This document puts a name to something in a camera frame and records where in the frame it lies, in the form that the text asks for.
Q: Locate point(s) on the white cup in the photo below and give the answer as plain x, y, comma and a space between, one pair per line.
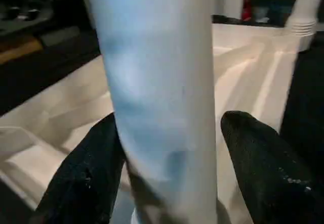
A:
260, 13

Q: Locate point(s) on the black mat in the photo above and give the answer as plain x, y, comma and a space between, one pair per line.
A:
303, 94

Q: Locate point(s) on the white plastic table top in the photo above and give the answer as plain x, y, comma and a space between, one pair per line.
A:
253, 69

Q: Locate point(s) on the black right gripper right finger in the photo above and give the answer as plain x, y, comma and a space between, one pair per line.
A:
268, 170

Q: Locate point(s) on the white plastic table leg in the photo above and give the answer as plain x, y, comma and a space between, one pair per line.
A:
157, 82
301, 1

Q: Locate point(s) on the red bottle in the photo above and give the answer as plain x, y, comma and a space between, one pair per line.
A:
246, 6

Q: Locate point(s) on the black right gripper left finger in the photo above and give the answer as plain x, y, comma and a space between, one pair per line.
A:
83, 178

